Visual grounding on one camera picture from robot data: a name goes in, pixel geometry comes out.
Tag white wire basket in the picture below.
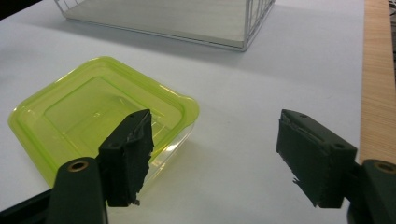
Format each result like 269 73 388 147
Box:
53 0 276 52

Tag light wooden board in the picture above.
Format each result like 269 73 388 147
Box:
359 0 396 165

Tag green lidded clear plastic container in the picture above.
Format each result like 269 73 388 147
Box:
7 56 201 189

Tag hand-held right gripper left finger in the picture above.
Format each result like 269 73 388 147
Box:
45 108 155 224

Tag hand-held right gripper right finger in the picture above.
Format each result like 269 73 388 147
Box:
276 108 396 224

